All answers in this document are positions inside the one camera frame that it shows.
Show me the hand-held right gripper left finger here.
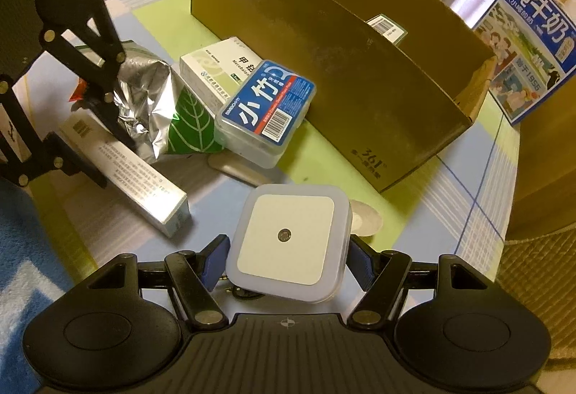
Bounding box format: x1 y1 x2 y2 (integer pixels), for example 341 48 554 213
85 234 230 329

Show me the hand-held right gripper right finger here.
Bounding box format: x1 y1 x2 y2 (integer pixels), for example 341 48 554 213
346 236 493 329

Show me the small white round lid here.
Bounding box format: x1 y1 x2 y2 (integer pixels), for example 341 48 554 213
350 198 384 237

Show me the long silver white box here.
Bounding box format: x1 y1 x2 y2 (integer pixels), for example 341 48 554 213
56 110 190 238

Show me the clear plastic box blue label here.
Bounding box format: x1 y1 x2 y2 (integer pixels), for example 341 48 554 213
215 59 317 170

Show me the silver foil bag green leaf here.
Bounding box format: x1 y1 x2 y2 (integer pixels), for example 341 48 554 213
114 41 226 163

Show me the red packet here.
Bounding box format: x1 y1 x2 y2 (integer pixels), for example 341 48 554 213
69 77 91 103

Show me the brown curtain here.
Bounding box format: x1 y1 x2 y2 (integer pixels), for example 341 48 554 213
504 74 576 242

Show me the white plastic spoon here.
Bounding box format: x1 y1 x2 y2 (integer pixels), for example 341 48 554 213
207 153 275 187

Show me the white square night light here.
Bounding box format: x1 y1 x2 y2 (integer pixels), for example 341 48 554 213
225 184 352 304

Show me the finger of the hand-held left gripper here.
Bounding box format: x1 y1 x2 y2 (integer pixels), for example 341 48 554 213
40 0 138 152
0 76 109 190

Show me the white green medicine box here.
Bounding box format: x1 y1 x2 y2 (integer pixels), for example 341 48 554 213
179 36 264 113

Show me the blue white cloth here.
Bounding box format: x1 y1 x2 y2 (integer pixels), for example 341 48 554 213
0 180 97 332

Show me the large brown cardboard box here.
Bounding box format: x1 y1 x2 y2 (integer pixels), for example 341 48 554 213
190 0 498 194

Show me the blue illustrated milk carton box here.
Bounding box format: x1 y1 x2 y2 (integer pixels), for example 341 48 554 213
472 0 576 126

